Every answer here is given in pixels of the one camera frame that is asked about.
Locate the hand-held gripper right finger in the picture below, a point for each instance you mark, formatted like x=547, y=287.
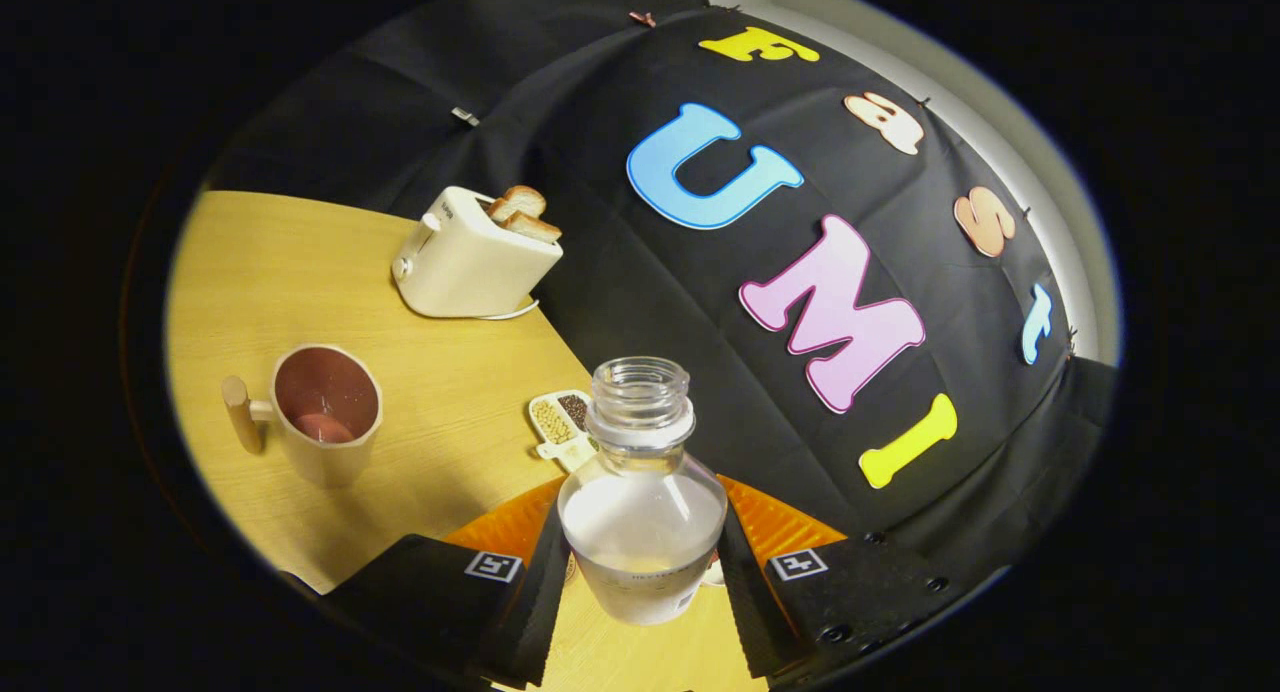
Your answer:
x=745, y=612

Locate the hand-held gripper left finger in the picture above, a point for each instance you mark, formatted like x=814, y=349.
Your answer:
x=540, y=612

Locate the clear juice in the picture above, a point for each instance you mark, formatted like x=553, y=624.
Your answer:
x=640, y=532

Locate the clear glass bottle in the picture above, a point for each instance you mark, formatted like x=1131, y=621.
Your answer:
x=640, y=412

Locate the white divided grain dish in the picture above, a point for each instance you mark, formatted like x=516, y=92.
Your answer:
x=555, y=422

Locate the white toaster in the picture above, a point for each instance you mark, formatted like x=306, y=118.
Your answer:
x=465, y=267

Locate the toasted bread slice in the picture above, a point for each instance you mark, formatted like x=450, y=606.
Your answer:
x=533, y=228
x=518, y=202

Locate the wooden table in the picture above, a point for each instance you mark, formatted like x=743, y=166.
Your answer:
x=300, y=272

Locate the silver metal clip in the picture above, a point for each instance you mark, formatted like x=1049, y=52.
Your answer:
x=465, y=116

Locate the pink cloth clip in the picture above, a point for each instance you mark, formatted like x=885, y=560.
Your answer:
x=642, y=19

